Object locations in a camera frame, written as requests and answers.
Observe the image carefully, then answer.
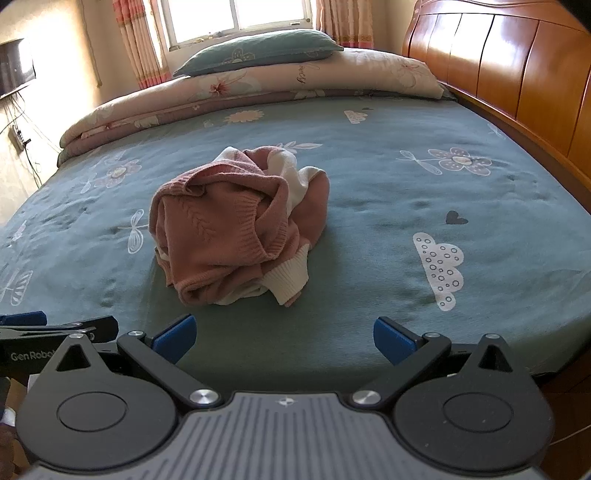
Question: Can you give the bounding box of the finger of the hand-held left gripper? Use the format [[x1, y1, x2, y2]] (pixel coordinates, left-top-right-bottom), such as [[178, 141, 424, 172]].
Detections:
[[0, 316, 118, 344], [0, 311, 48, 328]]

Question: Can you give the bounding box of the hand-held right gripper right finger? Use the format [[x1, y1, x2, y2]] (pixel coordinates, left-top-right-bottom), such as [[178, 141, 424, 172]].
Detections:
[[351, 316, 513, 409]]

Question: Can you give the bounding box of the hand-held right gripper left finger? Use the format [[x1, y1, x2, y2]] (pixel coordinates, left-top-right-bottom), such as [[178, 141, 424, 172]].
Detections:
[[55, 315, 223, 411]]

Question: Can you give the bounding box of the pink and white knit sweater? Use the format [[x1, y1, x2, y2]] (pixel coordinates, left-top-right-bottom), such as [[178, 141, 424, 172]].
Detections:
[[148, 145, 331, 308]]

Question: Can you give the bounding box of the folded beige floral quilt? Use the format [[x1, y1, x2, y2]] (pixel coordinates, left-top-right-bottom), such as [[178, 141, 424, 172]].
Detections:
[[58, 47, 446, 162]]

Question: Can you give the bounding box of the green floral pillow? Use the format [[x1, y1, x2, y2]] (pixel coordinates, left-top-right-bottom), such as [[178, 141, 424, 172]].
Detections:
[[172, 28, 345, 78]]

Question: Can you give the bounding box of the wooden headboard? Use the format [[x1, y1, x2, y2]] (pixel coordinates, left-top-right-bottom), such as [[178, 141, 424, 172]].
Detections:
[[401, 0, 591, 213]]

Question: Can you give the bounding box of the window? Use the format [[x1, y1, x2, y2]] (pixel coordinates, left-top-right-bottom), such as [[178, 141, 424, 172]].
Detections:
[[157, 0, 319, 51]]

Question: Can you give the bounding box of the black wall cable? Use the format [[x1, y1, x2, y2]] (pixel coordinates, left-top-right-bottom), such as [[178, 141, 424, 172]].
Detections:
[[0, 95, 61, 188]]

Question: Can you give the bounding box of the white cable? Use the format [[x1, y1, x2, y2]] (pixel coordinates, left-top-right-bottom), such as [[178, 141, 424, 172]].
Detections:
[[551, 427, 591, 446]]

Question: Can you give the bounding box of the wall television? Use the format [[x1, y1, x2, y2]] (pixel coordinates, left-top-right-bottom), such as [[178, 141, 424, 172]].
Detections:
[[0, 38, 37, 100]]

